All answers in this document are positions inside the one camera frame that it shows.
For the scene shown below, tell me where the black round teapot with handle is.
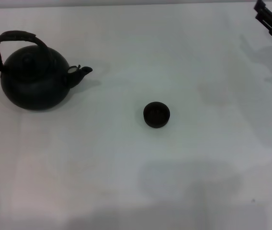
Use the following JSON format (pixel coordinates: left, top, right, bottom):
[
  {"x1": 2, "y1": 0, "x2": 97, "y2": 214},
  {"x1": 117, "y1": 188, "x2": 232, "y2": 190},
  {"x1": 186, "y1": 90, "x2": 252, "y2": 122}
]
[{"x1": 0, "y1": 30, "x2": 93, "y2": 111}]

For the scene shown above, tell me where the small dark round teacup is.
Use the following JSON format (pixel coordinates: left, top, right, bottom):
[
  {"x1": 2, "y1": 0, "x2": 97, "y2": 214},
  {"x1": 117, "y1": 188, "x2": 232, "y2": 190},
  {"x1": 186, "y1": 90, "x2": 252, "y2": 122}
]
[{"x1": 143, "y1": 101, "x2": 171, "y2": 129}]

